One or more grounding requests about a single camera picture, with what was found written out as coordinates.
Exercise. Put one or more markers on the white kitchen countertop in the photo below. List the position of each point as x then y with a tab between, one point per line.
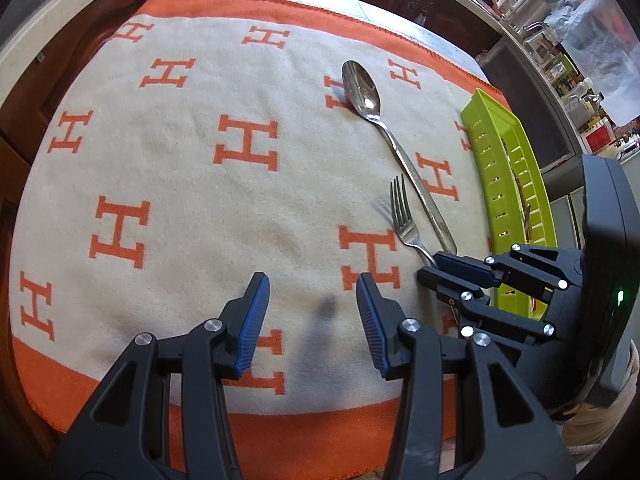
50	25

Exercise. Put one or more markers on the clear plastic sheet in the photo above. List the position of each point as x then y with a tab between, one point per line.
595	35

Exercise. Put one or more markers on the metal fork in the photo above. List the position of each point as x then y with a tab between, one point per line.
402	220

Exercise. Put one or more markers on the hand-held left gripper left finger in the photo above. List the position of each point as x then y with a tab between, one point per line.
252	320

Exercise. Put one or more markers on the grey glass-door cabinet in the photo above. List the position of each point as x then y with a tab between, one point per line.
525	100

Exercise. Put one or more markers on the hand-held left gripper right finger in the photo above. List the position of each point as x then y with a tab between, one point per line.
370	325

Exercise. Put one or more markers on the hanging plastic bag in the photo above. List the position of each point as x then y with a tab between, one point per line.
422	17

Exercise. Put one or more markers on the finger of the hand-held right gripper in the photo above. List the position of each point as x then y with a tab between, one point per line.
460	266
450	287

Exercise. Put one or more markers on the person's right forearm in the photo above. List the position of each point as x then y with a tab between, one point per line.
610	425

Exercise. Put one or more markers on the glass pitcher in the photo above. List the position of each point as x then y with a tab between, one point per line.
542	40

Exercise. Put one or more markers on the green plastic utensil tray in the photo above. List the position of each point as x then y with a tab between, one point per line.
487	125

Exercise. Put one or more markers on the plain metal spoon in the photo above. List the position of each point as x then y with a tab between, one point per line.
362	87

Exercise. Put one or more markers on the row of condiment containers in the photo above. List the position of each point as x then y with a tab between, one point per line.
595	135

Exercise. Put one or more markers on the orange beige printed blanket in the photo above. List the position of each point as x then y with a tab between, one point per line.
200	200

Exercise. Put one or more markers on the pale blue table cover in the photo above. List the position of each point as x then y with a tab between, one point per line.
350	0

